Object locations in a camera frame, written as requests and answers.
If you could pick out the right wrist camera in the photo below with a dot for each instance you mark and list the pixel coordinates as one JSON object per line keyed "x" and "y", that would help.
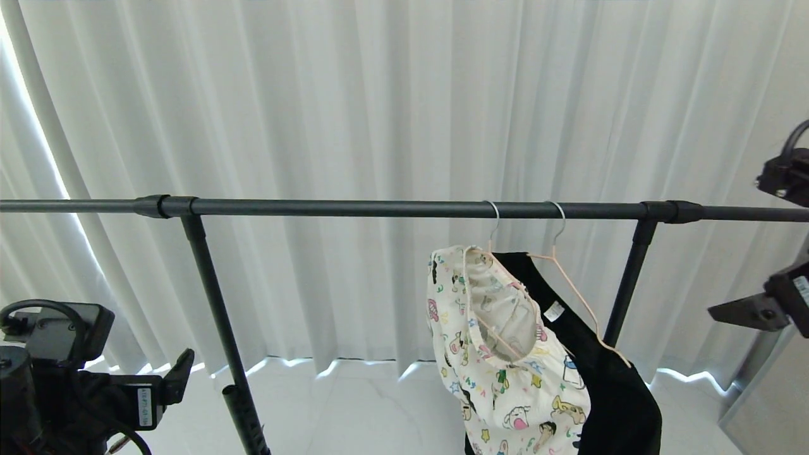
{"x": 787, "y": 177}

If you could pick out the white curtain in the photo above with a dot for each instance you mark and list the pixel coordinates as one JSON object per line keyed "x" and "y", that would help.
{"x": 379, "y": 95}

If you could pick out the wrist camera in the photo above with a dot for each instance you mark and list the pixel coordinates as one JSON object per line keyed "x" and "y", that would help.
{"x": 69, "y": 332}
{"x": 787, "y": 177}

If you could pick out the black clothes rack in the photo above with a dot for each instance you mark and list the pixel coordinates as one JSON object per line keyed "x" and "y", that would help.
{"x": 379, "y": 208}

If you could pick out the black garment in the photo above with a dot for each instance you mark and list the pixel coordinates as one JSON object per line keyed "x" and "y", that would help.
{"x": 619, "y": 404}

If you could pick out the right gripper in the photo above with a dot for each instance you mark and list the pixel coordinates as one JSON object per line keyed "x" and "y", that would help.
{"x": 797, "y": 297}

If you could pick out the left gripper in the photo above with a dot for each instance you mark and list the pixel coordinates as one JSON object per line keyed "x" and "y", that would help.
{"x": 95, "y": 404}

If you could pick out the cream printed garment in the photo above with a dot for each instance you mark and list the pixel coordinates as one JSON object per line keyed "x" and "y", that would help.
{"x": 505, "y": 392}

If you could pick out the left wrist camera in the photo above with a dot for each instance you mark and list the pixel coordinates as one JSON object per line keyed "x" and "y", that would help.
{"x": 69, "y": 332}

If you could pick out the pink clothes hanger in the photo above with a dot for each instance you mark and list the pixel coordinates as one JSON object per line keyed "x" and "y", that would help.
{"x": 578, "y": 297}
{"x": 493, "y": 218}

